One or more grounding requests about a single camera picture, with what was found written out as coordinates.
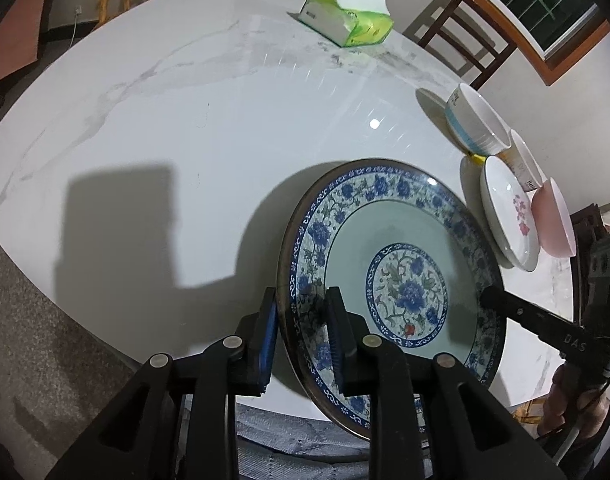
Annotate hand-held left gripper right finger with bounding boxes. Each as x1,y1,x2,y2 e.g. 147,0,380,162
325,286,566,480

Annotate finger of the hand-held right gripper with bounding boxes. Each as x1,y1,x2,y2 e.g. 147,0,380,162
480,285,593,356

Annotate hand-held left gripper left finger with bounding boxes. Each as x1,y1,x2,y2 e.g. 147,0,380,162
45,287,278,480

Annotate blue floral plate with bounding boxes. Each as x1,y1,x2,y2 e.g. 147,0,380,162
277,158,508,443

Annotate white bowl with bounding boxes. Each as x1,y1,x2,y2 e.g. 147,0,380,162
445,82,514,157

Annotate person's right hand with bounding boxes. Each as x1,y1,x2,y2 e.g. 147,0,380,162
552,360,610,441

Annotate grey quilted cloth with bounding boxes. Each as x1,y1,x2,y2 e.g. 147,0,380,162
234,402,386,461

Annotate pink bowl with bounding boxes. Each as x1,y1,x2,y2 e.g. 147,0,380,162
530,177,578,257

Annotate white plate with pink flower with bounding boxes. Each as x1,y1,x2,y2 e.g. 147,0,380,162
480,155,540,272

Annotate small white cup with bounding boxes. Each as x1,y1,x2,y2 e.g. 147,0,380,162
505,130,544,194

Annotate dark wooden chair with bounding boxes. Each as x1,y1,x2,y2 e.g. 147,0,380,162
414,0,518,91

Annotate green tissue box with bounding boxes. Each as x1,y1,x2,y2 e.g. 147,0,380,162
295,0,396,49

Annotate white cable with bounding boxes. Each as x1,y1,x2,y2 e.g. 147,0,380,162
554,410,588,463

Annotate wooden window frame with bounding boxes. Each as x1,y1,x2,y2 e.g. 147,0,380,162
414,0,610,87

